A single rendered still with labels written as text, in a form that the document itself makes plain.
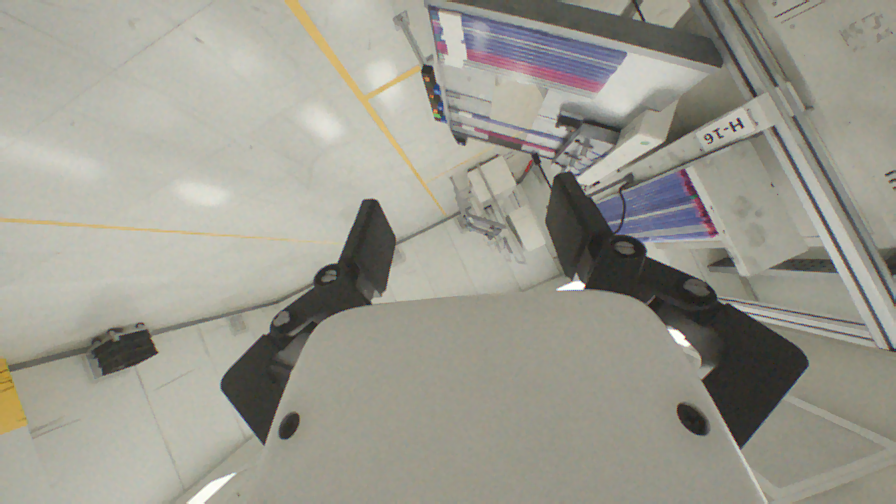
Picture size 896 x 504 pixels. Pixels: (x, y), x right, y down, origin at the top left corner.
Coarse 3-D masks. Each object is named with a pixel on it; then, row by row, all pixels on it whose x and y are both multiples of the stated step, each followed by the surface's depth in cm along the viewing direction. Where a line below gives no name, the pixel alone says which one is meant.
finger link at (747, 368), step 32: (672, 320) 8; (704, 320) 7; (736, 320) 7; (704, 352) 7; (736, 352) 6; (768, 352) 6; (800, 352) 6; (704, 384) 6; (736, 384) 6; (768, 384) 6; (736, 416) 5; (768, 416) 5
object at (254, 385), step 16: (272, 336) 9; (304, 336) 9; (256, 352) 8; (272, 352) 8; (288, 352) 9; (240, 368) 8; (256, 368) 8; (272, 368) 8; (288, 368) 9; (224, 384) 8; (240, 384) 8; (256, 384) 8; (272, 384) 8; (240, 400) 7; (256, 400) 7; (272, 400) 7; (256, 416) 7; (272, 416) 7; (256, 432) 7
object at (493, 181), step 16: (496, 160) 407; (480, 176) 410; (496, 176) 407; (512, 176) 404; (480, 192) 409; (496, 192) 407; (464, 208) 408; (480, 208) 465; (480, 224) 477; (496, 224) 406; (512, 224) 415; (528, 224) 401; (496, 240) 448; (512, 240) 414; (528, 240) 401; (544, 240) 398
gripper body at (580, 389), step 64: (384, 320) 7; (448, 320) 6; (512, 320) 6; (576, 320) 6; (640, 320) 6; (320, 384) 6; (384, 384) 6; (448, 384) 5; (512, 384) 5; (576, 384) 5; (640, 384) 5; (320, 448) 5; (384, 448) 5; (448, 448) 4; (512, 448) 4; (576, 448) 4; (640, 448) 4; (704, 448) 4
